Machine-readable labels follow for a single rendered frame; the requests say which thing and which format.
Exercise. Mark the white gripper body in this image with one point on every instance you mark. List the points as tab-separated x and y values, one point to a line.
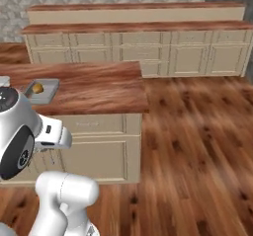
65	138

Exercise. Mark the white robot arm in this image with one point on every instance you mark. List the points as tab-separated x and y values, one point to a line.
62	200

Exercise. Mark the grey rectangular tupperware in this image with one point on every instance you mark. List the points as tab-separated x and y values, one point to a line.
4	81
49	90

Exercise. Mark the narrow cream cabinet door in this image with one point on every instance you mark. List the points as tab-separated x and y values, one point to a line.
46	167

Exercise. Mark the wide cream cabinet door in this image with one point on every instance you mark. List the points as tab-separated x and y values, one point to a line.
95	161

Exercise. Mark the cream drawer front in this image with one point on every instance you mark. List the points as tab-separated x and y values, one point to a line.
108	124

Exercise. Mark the cream island cabinet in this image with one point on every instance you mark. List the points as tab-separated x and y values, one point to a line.
134	147

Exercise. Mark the cream cabinet run wood top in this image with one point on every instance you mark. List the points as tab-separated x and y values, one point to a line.
187	54

